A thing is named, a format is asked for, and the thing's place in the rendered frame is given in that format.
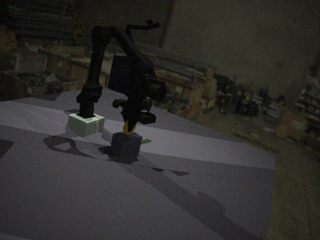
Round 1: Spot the thin gold coin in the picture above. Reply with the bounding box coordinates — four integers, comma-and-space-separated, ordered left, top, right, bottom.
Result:
123, 121, 137, 135

